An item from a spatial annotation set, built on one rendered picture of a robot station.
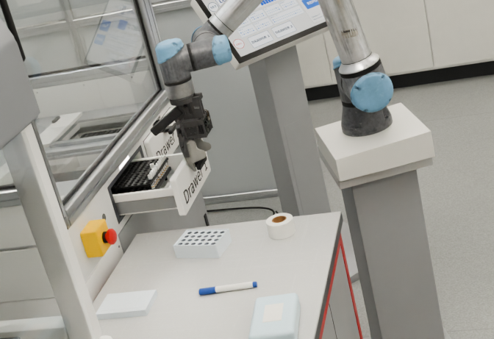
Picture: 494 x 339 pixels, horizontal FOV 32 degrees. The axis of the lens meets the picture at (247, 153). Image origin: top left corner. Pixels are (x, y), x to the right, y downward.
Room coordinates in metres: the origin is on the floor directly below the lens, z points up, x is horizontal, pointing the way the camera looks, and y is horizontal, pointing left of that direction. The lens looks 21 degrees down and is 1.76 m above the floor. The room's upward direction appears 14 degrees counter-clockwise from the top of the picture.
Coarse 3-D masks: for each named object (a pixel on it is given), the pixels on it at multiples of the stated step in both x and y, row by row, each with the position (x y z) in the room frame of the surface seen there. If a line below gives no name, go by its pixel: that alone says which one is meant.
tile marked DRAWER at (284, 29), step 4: (280, 24) 3.11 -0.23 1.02; (284, 24) 3.11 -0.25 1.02; (288, 24) 3.12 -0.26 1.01; (292, 24) 3.12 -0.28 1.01; (272, 28) 3.09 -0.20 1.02; (276, 28) 3.09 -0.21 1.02; (280, 28) 3.10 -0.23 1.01; (284, 28) 3.10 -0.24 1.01; (288, 28) 3.10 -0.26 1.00; (292, 28) 3.11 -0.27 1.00; (276, 32) 3.08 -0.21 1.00; (280, 32) 3.08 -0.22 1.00; (284, 32) 3.09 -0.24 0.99; (288, 32) 3.09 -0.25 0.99; (276, 36) 3.06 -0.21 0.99; (280, 36) 3.07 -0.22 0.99
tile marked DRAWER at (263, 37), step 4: (260, 32) 3.06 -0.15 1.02; (264, 32) 3.06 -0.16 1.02; (268, 32) 3.07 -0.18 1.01; (252, 36) 3.04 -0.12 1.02; (256, 36) 3.04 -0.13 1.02; (260, 36) 3.05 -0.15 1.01; (264, 36) 3.05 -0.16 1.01; (268, 36) 3.06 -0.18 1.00; (248, 40) 3.02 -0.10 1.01; (252, 40) 3.02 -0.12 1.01; (256, 40) 3.03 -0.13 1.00; (260, 40) 3.03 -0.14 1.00; (264, 40) 3.04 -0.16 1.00; (268, 40) 3.04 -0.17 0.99; (272, 40) 3.05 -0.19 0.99; (252, 44) 3.01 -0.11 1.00; (256, 44) 3.02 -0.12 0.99; (260, 44) 3.02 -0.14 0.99
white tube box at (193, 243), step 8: (184, 232) 2.05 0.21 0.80; (192, 232) 2.04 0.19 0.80; (200, 232) 2.03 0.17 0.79; (208, 232) 2.02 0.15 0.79; (216, 232) 2.02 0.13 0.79; (224, 232) 2.00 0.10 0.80; (184, 240) 2.02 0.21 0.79; (192, 240) 1.99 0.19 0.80; (200, 240) 1.98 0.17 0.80; (208, 240) 1.98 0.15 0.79; (216, 240) 1.97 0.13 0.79; (224, 240) 1.97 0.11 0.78; (176, 248) 1.98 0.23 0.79; (184, 248) 1.97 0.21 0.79; (192, 248) 1.96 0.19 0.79; (200, 248) 1.95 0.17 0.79; (208, 248) 1.94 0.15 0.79; (216, 248) 1.93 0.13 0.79; (224, 248) 1.97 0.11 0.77; (176, 256) 1.99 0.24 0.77; (184, 256) 1.98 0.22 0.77; (192, 256) 1.97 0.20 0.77; (200, 256) 1.96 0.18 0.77; (208, 256) 1.95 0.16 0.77; (216, 256) 1.94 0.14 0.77
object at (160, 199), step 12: (168, 156) 2.38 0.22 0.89; (180, 156) 2.37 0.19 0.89; (168, 180) 2.34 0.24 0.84; (132, 192) 2.17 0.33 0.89; (144, 192) 2.15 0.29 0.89; (156, 192) 2.14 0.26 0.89; (168, 192) 2.13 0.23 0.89; (120, 204) 2.17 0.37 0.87; (132, 204) 2.16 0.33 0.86; (144, 204) 2.15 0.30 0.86; (156, 204) 2.14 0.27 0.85; (168, 204) 2.13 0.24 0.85
